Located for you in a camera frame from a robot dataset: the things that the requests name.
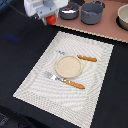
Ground knife with wooden handle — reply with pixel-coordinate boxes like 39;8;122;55
56;50;97;62

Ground white woven placemat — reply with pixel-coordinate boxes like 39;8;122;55
13;32;113;128

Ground fork with wooden handle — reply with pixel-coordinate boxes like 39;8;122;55
44;71;85;89

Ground grey frying pan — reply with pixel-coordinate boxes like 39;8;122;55
59;2;79;20

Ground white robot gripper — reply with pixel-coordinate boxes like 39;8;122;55
24;0;68;24

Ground beige round plate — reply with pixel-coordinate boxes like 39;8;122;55
55;55;83;78

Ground brown sausage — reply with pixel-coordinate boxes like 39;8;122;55
65;5;77;11

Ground brown wooden board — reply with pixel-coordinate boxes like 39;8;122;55
55;0;128;43

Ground grey cooking pot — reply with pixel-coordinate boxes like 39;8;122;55
81;0;104;25

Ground beige bowl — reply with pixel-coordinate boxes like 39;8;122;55
118;4;128;30

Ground red tomato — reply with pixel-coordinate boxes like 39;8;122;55
46;15;56;25

